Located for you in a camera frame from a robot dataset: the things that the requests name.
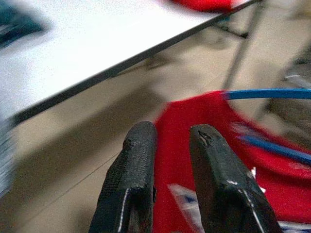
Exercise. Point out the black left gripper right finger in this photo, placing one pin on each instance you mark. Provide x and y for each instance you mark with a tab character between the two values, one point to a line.
223	182

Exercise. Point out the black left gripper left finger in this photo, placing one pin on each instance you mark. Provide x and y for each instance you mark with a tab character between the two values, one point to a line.
131	174

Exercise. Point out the plain red garment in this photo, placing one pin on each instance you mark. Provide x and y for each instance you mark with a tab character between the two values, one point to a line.
201	4

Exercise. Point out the black table leg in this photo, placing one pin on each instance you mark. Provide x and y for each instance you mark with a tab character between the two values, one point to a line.
238	51

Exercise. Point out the red sweater with white print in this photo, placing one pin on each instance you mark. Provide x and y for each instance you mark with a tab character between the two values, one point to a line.
177	145

